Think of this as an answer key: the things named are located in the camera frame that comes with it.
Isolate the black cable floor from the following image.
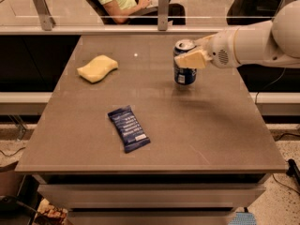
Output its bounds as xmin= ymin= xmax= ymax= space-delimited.
xmin=271 ymin=173 xmax=300 ymax=196
xmin=0 ymin=145 xmax=27 ymax=158

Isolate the black cable right floor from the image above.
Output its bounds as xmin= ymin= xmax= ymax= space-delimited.
xmin=271 ymin=173 xmax=300 ymax=196

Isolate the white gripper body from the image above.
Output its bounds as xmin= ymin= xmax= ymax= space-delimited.
xmin=207 ymin=29 xmax=240 ymax=68

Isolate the blue rxbar wrapper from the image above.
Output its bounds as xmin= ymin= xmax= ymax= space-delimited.
xmin=108 ymin=106 xmax=151 ymax=153

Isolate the person in green shirt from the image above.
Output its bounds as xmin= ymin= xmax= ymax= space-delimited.
xmin=98 ymin=0 xmax=151 ymax=24

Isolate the left metal partition bracket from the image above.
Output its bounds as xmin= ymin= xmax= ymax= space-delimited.
xmin=33 ymin=0 xmax=55 ymax=31

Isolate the black object right floor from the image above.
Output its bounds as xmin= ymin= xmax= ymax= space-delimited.
xmin=286 ymin=158 xmax=300 ymax=186

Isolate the snack bag on floor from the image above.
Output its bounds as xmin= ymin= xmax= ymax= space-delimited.
xmin=33 ymin=199 xmax=68 ymax=225

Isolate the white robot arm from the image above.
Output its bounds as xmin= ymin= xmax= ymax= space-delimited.
xmin=174 ymin=0 xmax=300 ymax=68

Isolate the black office chair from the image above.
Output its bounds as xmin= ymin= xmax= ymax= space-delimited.
xmin=85 ymin=0 xmax=114 ymax=24

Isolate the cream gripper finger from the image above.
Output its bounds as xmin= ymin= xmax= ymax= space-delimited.
xmin=194 ymin=35 xmax=213 ymax=47
xmin=174 ymin=49 xmax=210 ymax=68

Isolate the middle metal partition bracket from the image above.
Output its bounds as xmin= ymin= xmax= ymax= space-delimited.
xmin=157 ymin=0 xmax=169 ymax=31

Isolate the blue mesh object floor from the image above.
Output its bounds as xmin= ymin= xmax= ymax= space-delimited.
xmin=228 ymin=213 xmax=257 ymax=225

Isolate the black cable left floor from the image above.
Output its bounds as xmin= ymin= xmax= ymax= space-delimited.
xmin=0 ymin=145 xmax=27 ymax=158

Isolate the yellow sponge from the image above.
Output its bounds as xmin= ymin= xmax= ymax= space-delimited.
xmin=77 ymin=55 xmax=118 ymax=83

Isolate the blue pepsi can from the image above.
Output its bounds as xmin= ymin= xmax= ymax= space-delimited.
xmin=173 ymin=38 xmax=197 ymax=85

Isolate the glass partition panel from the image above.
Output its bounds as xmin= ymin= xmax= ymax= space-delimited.
xmin=0 ymin=0 xmax=300 ymax=28

